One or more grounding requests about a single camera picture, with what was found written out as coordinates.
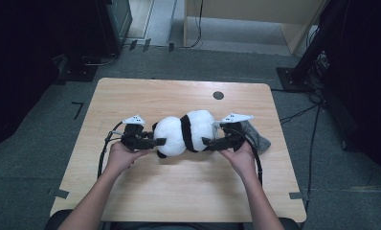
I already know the tangled cable bundle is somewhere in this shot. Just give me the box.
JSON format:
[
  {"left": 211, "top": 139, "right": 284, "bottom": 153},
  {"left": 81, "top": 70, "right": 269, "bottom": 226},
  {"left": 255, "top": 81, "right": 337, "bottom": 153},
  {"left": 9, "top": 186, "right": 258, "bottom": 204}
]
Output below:
[{"left": 306, "top": 51, "right": 330, "bottom": 91}]

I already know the grey cloth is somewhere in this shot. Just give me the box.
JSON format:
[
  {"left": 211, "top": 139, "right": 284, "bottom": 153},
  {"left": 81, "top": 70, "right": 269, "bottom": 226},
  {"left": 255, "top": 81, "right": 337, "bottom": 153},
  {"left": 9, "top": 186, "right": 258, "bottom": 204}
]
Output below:
[{"left": 239, "top": 119, "right": 272, "bottom": 155}]

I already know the dark cabinet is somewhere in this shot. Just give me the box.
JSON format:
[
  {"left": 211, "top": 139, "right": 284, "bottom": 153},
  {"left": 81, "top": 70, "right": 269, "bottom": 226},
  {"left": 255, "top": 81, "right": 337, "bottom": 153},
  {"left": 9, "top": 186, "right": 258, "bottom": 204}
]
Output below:
[{"left": 94, "top": 0, "right": 134, "bottom": 57}]

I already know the left hand-held gripper black cable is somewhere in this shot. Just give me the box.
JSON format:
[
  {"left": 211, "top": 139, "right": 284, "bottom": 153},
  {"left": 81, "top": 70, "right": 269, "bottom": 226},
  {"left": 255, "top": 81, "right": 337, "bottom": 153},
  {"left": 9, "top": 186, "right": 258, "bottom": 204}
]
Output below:
[{"left": 97, "top": 121, "right": 124, "bottom": 178}]

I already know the short black floor cable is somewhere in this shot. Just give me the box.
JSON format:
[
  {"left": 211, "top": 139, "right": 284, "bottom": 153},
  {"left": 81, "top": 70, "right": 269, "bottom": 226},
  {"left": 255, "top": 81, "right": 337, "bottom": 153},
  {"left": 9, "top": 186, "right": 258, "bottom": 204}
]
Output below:
[{"left": 279, "top": 102, "right": 321, "bottom": 126}]

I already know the black hanging cable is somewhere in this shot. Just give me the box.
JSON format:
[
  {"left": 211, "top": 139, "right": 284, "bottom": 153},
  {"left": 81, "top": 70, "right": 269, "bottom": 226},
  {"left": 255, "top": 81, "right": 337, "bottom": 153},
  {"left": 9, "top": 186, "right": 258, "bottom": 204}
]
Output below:
[{"left": 178, "top": 0, "right": 204, "bottom": 50}]

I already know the black slanted stand post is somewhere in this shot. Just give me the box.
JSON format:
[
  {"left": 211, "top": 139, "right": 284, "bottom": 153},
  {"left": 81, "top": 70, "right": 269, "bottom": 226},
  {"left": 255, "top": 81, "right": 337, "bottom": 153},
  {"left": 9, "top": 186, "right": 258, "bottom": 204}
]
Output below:
[{"left": 293, "top": 0, "right": 349, "bottom": 84}]

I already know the black looped floor cable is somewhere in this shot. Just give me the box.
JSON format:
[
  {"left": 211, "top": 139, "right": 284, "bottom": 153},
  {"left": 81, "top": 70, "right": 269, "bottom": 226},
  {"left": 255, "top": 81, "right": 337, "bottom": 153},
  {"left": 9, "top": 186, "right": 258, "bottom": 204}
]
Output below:
[{"left": 81, "top": 52, "right": 119, "bottom": 67}]

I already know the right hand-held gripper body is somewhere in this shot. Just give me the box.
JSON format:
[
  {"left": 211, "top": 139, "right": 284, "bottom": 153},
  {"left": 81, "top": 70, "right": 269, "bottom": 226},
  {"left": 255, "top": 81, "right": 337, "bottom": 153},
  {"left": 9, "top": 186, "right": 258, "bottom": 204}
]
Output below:
[{"left": 220, "top": 112, "right": 255, "bottom": 152}]

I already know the black square stand base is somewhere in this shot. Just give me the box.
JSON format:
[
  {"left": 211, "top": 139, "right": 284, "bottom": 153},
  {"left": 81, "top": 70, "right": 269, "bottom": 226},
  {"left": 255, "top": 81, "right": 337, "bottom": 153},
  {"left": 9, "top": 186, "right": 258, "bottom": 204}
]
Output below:
[{"left": 276, "top": 66, "right": 309, "bottom": 94}]

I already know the hand-held gripper black cable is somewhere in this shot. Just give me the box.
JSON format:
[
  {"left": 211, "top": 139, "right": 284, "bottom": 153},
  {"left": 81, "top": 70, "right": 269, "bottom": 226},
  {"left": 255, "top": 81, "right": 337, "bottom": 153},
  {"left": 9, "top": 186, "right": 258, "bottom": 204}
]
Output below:
[
  {"left": 97, "top": 121, "right": 124, "bottom": 178},
  {"left": 239, "top": 128, "right": 263, "bottom": 186}
]

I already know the black flat stand base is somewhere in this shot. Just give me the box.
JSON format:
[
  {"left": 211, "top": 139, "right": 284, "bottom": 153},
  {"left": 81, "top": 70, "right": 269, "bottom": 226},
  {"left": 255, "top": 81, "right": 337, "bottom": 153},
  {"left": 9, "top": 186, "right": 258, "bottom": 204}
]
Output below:
[{"left": 56, "top": 53, "right": 99, "bottom": 83}]

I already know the panda plush toy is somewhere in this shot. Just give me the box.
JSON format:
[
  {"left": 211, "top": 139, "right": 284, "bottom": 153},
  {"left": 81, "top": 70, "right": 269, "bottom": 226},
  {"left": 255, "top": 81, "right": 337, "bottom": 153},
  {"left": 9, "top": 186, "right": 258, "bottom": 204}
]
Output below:
[{"left": 151, "top": 109, "right": 221, "bottom": 159}]

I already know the black chair armrest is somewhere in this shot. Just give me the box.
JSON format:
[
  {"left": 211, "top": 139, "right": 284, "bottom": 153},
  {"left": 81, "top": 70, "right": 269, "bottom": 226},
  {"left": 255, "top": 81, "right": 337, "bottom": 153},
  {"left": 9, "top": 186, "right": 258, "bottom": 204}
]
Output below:
[
  {"left": 44, "top": 209, "right": 75, "bottom": 230},
  {"left": 273, "top": 218, "right": 302, "bottom": 230}
]

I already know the person's right hand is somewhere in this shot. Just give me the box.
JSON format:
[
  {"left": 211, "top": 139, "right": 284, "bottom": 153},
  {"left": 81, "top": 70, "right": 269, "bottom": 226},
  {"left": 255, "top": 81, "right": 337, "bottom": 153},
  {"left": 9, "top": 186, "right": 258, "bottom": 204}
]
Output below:
[{"left": 218, "top": 142, "right": 258, "bottom": 180}]

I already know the light wooden cabinet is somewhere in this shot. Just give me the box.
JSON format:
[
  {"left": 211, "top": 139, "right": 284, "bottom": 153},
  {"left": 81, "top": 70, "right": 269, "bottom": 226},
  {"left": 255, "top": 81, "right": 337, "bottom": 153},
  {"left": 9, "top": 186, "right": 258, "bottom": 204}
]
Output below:
[{"left": 183, "top": 0, "right": 327, "bottom": 56}]

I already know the person's left hand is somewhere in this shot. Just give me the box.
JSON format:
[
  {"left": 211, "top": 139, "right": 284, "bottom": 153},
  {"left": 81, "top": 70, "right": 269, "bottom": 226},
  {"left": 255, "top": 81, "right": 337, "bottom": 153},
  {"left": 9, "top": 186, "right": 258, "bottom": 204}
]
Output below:
[{"left": 106, "top": 141, "right": 151, "bottom": 176}]

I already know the right hand-held gripper black cable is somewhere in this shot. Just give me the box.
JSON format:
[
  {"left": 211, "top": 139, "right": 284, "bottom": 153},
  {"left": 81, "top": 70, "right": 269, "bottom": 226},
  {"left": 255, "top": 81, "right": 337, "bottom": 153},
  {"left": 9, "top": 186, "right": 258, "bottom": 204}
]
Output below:
[{"left": 239, "top": 128, "right": 263, "bottom": 186}]

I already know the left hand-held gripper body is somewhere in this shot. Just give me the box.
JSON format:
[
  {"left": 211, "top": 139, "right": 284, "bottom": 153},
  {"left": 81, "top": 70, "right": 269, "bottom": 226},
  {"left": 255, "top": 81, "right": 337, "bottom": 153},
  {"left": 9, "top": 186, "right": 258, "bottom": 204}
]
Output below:
[{"left": 121, "top": 114, "right": 148, "bottom": 152}]

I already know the long black floor cable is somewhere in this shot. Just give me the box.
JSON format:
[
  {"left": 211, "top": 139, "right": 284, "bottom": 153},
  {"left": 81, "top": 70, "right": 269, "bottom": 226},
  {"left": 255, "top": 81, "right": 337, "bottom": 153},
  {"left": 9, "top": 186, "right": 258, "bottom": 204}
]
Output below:
[{"left": 302, "top": 103, "right": 323, "bottom": 221}]

